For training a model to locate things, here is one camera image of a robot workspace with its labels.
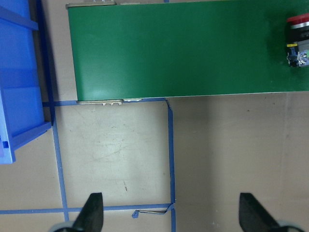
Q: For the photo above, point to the green conveyor belt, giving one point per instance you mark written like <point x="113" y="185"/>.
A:
<point x="137" y="51"/>

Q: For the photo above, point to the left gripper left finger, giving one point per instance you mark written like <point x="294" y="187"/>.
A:
<point x="90" y="218"/>

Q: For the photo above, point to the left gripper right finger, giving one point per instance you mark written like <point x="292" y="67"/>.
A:
<point x="253" y="217"/>

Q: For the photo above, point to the red push button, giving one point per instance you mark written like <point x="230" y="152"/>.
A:
<point x="297" y="45"/>

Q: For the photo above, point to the left blue plastic bin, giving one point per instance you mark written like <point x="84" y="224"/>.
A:
<point x="21" y="111"/>

